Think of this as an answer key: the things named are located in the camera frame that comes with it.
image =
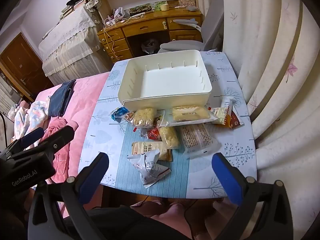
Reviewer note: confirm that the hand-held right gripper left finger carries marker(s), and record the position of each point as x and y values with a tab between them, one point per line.
93	175

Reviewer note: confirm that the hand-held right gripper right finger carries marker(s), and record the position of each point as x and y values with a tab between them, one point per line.
226	177

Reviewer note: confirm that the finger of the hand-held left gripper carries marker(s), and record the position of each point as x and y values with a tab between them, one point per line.
60	136
32	134

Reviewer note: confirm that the clear printed wafer pack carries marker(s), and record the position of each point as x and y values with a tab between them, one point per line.
197	137

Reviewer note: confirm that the beige kraft snack packet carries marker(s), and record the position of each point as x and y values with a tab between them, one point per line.
147	148

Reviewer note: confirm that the white red-edged snack packet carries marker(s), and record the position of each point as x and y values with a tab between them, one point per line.
221	113

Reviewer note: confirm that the clear puffed snack bag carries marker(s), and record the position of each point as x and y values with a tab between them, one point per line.
170	136

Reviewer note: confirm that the large clear yellow cracker bag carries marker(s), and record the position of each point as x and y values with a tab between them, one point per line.
190	115

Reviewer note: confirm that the red dried fruit packet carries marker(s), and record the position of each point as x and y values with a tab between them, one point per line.
153	134

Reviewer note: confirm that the clear nut cluster snack bag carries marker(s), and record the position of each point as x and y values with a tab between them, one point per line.
143	116

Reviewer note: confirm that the white plastic storage bin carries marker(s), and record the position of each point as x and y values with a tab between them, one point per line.
170	80

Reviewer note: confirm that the white floral blanket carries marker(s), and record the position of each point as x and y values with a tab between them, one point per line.
32	115

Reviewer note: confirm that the leaf printed tablecloth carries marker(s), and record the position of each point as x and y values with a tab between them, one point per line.
225	155

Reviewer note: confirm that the pink fleece garment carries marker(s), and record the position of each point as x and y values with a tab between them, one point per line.
61	167

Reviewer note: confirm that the person's right leg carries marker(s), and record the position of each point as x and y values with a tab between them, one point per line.
221	211

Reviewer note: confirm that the navy blue cloth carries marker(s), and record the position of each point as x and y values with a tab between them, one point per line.
60	97

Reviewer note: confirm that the pink blanket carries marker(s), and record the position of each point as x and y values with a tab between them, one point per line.
82	100

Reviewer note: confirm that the white slatted panel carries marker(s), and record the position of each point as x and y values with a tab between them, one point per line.
6	90

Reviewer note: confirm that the person's black shorts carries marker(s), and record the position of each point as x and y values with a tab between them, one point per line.
120	220

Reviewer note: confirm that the dark red snack packet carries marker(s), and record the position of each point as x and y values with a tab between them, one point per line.
235	123

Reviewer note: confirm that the white crumpled snack packet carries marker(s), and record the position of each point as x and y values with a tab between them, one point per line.
150	167

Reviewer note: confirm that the blue candy wrapper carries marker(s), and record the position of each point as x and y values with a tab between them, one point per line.
120	112

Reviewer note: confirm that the brown wooden door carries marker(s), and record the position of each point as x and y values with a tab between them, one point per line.
22	62

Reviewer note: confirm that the lace covered cabinet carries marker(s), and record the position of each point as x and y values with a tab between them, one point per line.
70	50

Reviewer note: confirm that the stack of books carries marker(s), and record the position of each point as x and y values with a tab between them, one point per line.
67	11

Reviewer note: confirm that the black bag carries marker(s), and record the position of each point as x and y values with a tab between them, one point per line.
150	45

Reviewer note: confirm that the white floral curtain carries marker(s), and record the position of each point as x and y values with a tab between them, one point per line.
270	55

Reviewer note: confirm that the black hat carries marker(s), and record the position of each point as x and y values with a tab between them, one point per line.
73	1

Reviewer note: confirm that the white plastic bag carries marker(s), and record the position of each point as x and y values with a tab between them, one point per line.
118	13

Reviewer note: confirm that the patterned fabric bag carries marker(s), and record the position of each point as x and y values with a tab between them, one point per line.
94	3

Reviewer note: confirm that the wooden desk with drawers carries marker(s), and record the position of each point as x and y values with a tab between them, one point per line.
150	27

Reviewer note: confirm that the long printed box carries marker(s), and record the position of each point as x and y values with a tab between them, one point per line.
140	9

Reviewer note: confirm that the grey office chair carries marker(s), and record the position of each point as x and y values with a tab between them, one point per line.
212	25

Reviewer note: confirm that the roll of tape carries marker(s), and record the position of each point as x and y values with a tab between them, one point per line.
163	7

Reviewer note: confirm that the letter printed box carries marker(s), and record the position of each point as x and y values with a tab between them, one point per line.
186	2

